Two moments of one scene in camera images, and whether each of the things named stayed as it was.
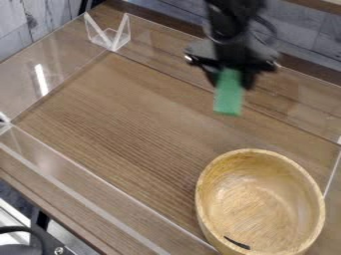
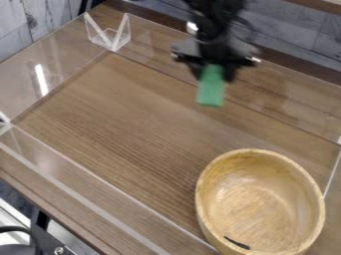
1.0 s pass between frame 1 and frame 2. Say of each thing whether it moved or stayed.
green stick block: moved
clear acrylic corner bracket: stayed
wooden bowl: stayed
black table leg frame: stayed
